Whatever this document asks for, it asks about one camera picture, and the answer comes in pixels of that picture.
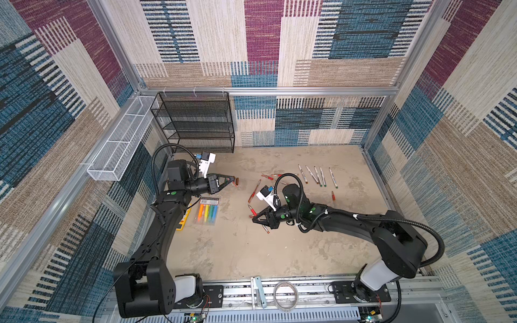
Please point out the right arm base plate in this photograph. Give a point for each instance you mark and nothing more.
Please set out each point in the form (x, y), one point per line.
(349, 292)

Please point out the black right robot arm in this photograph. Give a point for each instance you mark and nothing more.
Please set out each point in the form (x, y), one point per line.
(405, 246)

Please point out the brown cap white marker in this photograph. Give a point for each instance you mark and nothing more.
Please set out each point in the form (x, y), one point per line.
(302, 174)

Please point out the highlighter set clear case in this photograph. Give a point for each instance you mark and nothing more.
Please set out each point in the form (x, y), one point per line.
(208, 211)

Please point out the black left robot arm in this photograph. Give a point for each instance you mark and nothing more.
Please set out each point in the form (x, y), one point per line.
(143, 285)

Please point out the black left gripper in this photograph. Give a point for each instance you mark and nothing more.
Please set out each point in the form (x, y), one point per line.
(213, 182)

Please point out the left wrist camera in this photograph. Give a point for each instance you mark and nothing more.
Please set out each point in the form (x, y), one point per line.
(204, 160)

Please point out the white wire mesh basket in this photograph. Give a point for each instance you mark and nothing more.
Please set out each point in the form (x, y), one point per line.
(112, 160)

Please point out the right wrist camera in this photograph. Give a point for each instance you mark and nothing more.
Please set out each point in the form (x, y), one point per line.
(267, 195)

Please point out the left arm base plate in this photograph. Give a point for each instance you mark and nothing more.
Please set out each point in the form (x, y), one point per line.
(212, 297)

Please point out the black wire mesh shelf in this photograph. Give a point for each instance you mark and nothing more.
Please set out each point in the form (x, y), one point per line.
(199, 121)

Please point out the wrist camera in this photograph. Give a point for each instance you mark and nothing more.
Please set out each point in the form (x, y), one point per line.
(267, 195)
(204, 160)

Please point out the red gel pen upright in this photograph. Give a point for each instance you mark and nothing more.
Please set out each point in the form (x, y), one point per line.
(254, 191)

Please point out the yellow calculator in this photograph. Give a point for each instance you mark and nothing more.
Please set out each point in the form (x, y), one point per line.
(183, 221)

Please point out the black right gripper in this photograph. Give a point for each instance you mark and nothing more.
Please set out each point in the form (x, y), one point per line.
(272, 216)

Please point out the green cap marker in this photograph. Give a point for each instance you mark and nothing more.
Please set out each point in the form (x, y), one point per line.
(323, 178)
(333, 178)
(318, 177)

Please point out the aluminium rail bracket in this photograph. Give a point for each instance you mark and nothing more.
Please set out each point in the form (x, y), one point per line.
(259, 292)

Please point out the brown cap marker bottom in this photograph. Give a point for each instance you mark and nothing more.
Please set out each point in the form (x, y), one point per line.
(313, 175)

